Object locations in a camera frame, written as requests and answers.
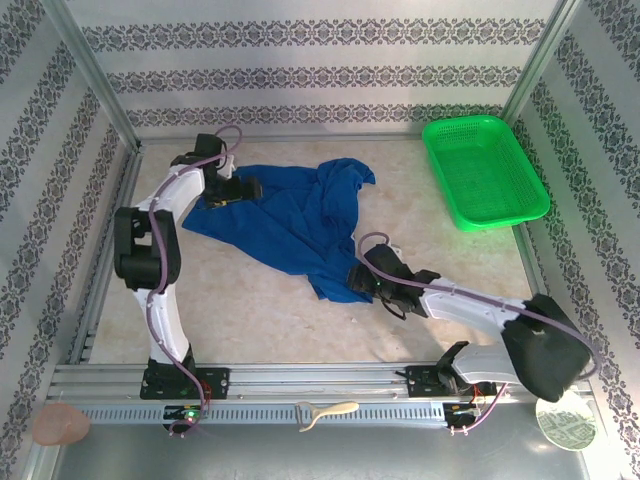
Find blue t-shirt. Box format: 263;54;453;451
180;157;396;305

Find beige peeler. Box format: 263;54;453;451
294;400;361;434

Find green plastic basket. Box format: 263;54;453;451
422;114;552;234

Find small circuit board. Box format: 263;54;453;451
444;399;489;420
163;404;209;424

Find round printed disc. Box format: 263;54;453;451
534;389;599;451

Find pink translucent cup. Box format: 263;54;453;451
32;403;92;446

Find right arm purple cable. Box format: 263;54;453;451
355;232;601;436

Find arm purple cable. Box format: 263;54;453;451
355;232;601;436
147;124;245;439

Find aluminium wall-foot rail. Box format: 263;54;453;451
137;132;426;147

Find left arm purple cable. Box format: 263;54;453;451
147;124;245;439

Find aluminium side rail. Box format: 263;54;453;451
67;142;146;366
512;219;569;361

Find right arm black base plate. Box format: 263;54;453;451
404;364;499;399

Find aluminium mounting rail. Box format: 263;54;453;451
47;362;594;401

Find slotted cable duct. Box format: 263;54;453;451
79;402;449;426

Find aluminium corner post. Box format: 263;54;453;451
39;0;144;151
499;0;586;122

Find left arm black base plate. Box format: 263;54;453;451
139;367;231;401

